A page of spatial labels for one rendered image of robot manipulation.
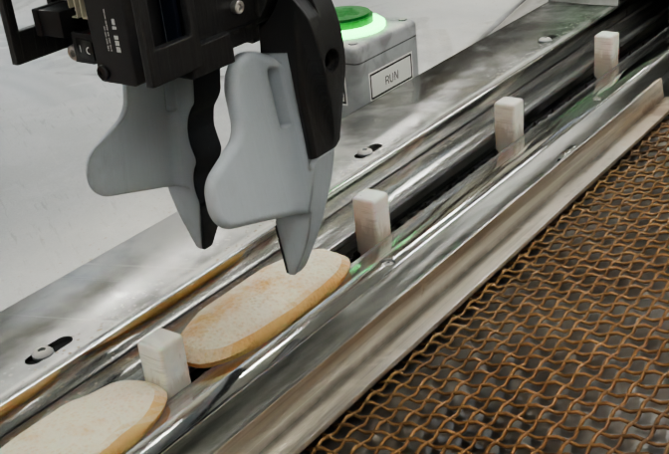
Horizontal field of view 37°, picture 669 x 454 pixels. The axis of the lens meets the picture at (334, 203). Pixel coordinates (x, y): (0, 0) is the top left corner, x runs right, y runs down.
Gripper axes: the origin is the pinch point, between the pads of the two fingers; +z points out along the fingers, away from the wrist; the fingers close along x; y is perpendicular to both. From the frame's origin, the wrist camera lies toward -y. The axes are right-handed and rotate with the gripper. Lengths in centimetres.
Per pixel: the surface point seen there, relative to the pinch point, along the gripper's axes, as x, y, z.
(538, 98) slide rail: -1.1, -27.8, 4.2
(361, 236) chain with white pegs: -0.2, -7.3, 4.1
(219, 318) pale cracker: -0.2, 2.7, 3.1
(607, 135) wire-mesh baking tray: 9.6, -13.2, -0.4
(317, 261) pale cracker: 0.4, -3.1, 3.3
